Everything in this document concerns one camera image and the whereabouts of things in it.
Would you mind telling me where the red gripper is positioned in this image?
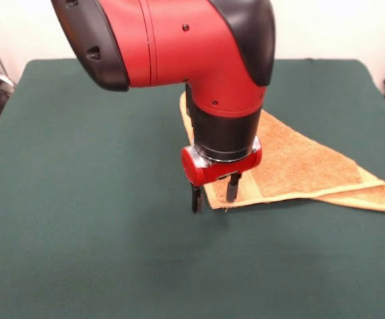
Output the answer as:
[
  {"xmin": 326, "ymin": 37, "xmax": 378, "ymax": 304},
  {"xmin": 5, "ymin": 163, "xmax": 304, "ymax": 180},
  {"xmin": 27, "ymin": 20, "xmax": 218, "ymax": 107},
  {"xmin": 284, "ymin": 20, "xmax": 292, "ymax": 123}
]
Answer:
[{"xmin": 181, "ymin": 138, "xmax": 263, "ymax": 214}]

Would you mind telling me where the orange terry towel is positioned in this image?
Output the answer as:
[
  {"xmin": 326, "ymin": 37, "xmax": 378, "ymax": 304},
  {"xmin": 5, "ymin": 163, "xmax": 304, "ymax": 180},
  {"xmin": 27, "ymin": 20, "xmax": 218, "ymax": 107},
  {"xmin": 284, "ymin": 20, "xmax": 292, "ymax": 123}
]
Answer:
[{"xmin": 178, "ymin": 91, "xmax": 385, "ymax": 213}]

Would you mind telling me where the dark green table cloth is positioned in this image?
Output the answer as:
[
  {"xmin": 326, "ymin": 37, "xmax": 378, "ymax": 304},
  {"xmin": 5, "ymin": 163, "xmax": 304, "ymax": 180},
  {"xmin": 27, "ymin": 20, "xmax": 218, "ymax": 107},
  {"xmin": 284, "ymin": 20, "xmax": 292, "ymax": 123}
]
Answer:
[{"xmin": 0, "ymin": 58, "xmax": 385, "ymax": 319}]

